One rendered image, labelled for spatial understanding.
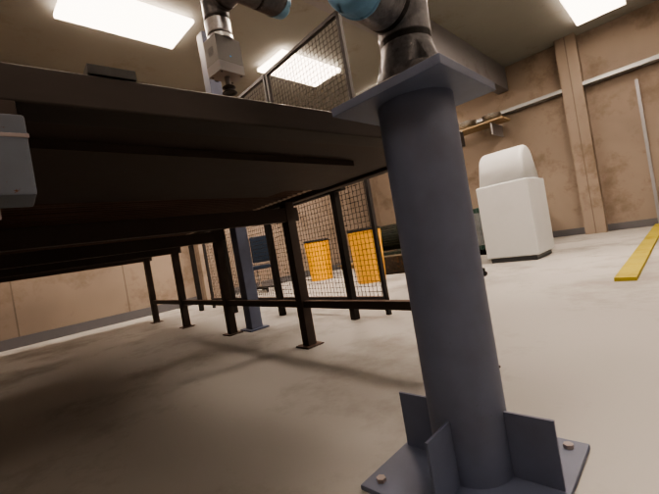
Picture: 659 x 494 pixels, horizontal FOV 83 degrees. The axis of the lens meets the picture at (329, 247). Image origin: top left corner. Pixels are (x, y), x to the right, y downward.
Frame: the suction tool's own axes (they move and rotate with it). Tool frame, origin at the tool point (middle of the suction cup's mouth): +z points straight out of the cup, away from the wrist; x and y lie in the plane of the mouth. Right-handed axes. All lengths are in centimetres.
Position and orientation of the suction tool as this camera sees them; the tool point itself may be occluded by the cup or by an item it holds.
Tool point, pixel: (229, 93)
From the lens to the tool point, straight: 120.6
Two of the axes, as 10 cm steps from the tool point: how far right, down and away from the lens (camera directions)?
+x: 7.4, -1.3, -6.6
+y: -6.5, 1.1, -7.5
